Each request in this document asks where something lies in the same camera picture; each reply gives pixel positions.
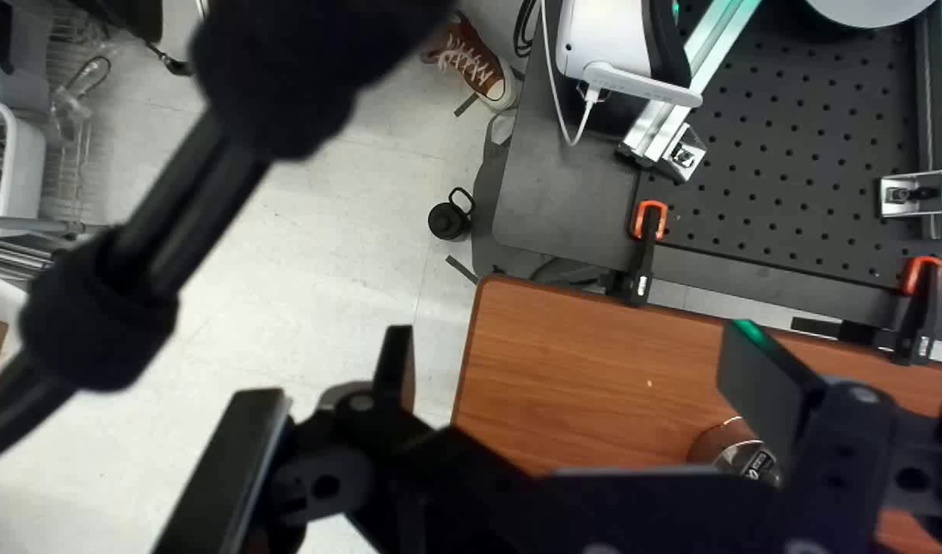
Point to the red canvas sneaker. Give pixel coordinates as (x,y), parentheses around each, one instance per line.
(474,66)

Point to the black round bottle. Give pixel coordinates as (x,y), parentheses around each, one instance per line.
(446,221)

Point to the black perforated breadboard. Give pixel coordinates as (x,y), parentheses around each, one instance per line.
(798,154)

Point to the black orange bar clamp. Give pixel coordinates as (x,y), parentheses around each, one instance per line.
(647,221)
(920,277)

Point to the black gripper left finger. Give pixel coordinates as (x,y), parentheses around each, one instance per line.
(225,472)

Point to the small steel pot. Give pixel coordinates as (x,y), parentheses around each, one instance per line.
(732,450)

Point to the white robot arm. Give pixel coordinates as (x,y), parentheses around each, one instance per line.
(872,10)

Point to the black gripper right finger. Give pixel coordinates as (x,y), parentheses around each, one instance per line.
(768,379)

